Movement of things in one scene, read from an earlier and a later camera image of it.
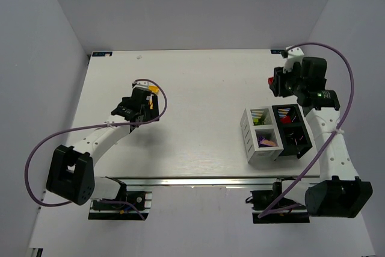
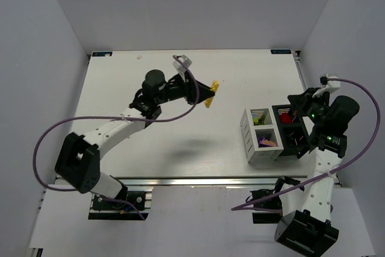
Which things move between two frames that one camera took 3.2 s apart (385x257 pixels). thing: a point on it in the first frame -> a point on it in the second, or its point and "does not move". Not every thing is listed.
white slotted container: x=261 y=137 does not move
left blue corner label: x=101 y=53 does not move
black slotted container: x=294 y=133 does not move
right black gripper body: x=277 y=80 -> x=301 y=100
